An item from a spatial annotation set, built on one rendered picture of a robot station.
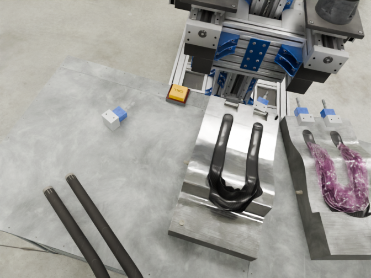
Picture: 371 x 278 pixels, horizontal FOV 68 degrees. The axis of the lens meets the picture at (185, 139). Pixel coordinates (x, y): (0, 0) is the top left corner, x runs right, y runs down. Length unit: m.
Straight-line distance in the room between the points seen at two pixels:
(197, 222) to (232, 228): 0.10
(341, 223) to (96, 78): 1.00
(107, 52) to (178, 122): 1.55
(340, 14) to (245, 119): 0.55
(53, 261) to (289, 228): 1.25
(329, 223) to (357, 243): 0.09
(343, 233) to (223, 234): 0.34
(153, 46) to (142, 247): 1.95
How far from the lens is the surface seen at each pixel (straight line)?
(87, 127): 1.05
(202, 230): 0.83
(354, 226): 0.96
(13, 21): 2.97
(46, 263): 1.77
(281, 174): 1.04
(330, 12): 1.28
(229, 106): 1.05
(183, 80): 1.99
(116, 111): 1.03
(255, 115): 1.06
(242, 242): 0.85
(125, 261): 0.76
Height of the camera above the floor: 1.66
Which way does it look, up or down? 59 degrees down
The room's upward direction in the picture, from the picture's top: 12 degrees clockwise
